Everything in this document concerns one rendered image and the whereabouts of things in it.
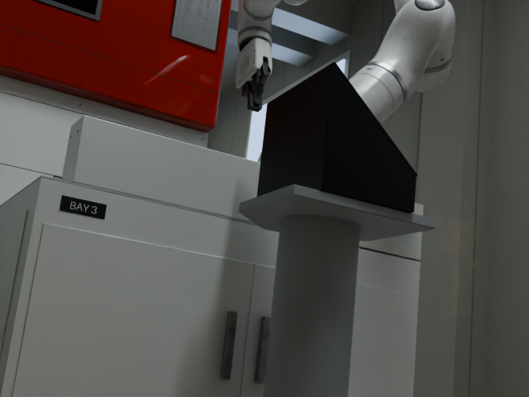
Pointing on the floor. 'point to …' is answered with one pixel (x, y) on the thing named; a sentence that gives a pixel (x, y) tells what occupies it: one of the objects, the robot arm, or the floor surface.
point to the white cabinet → (167, 302)
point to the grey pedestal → (317, 283)
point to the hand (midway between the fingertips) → (254, 102)
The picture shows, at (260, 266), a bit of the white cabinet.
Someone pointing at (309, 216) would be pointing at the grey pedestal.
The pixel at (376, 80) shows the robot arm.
